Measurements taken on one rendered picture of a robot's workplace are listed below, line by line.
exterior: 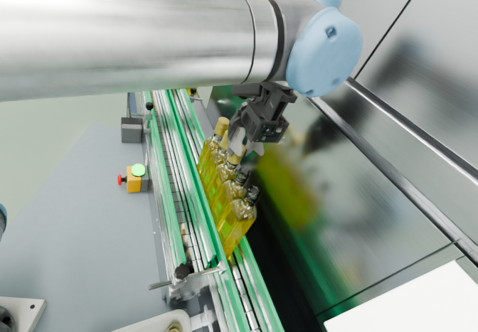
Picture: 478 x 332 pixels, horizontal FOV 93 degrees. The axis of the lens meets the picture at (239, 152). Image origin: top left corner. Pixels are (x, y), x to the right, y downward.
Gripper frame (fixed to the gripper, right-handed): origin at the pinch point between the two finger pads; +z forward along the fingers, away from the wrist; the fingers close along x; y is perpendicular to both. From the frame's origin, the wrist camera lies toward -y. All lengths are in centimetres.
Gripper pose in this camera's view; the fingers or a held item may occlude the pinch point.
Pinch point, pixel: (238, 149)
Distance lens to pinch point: 56.4
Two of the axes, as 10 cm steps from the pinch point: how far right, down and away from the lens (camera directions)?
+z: -3.4, 7.2, 6.1
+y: 3.6, 6.9, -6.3
